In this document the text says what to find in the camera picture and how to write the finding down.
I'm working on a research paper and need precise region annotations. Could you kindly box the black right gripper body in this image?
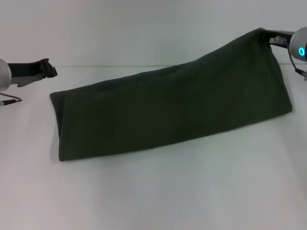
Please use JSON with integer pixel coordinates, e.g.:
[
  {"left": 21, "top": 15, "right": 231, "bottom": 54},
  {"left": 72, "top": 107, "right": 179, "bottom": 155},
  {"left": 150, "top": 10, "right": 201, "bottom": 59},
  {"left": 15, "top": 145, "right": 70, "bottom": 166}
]
[{"left": 261, "top": 28, "right": 292, "bottom": 50}]

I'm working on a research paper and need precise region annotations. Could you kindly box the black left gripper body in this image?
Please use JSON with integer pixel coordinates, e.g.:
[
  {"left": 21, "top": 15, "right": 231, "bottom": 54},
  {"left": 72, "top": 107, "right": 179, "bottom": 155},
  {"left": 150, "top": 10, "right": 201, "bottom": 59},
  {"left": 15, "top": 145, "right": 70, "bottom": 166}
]
[{"left": 7, "top": 59, "right": 43, "bottom": 78}]

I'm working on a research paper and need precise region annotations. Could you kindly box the dark green t-shirt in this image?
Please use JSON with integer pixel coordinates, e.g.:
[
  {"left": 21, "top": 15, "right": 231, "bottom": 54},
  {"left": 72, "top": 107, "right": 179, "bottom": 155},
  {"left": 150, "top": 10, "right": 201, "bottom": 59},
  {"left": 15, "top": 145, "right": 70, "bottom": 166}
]
[{"left": 49, "top": 27, "right": 294, "bottom": 162}]

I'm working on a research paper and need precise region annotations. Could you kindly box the silver right gripper cable plug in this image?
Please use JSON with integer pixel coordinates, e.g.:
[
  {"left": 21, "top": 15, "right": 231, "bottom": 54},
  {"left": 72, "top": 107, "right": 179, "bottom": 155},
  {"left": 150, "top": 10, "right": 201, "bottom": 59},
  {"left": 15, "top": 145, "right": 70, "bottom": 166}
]
[{"left": 268, "top": 35, "right": 287, "bottom": 45}]

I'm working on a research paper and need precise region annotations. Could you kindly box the dark red left gripper cable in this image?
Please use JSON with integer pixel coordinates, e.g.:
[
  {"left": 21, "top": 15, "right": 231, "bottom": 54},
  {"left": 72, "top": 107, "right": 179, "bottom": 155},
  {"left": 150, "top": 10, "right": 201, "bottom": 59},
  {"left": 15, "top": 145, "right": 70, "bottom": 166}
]
[{"left": 0, "top": 92, "right": 23, "bottom": 106}]

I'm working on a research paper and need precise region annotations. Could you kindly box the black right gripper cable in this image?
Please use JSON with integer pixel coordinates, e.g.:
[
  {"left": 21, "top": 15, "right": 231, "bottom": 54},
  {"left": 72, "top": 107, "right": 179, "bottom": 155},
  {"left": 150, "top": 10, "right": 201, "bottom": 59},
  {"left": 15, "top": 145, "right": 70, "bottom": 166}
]
[{"left": 288, "top": 47, "right": 307, "bottom": 82}]

